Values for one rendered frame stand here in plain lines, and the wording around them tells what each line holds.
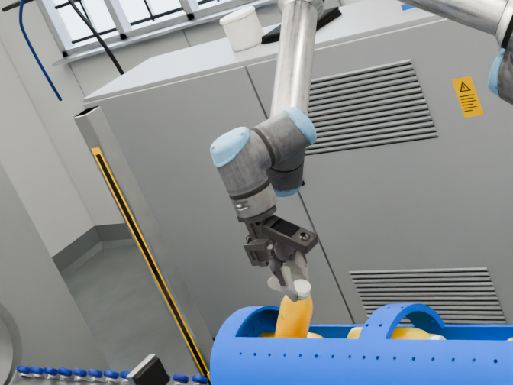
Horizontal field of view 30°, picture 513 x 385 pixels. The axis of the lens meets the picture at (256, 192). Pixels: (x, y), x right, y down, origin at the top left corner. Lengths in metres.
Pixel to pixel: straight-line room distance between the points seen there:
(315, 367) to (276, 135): 0.48
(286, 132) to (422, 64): 1.48
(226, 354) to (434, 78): 1.54
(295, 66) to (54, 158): 5.10
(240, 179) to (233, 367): 0.45
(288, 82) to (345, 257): 1.90
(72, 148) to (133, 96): 2.80
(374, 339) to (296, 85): 0.63
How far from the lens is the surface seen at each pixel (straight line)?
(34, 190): 7.10
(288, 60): 2.25
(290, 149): 1.96
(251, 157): 1.92
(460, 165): 3.49
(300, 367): 2.02
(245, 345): 2.13
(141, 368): 2.58
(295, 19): 2.33
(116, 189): 2.74
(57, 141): 7.17
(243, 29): 4.01
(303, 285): 2.04
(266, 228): 1.97
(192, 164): 4.28
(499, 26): 2.24
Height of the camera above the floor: 2.15
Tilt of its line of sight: 18 degrees down
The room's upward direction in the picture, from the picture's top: 24 degrees counter-clockwise
